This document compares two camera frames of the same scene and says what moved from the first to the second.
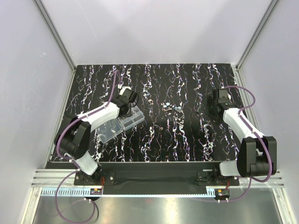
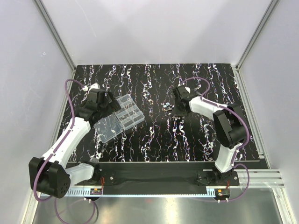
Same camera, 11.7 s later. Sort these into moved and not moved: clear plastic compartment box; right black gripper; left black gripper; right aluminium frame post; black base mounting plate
Moved: left black gripper; right black gripper
Not moved: black base mounting plate; right aluminium frame post; clear plastic compartment box
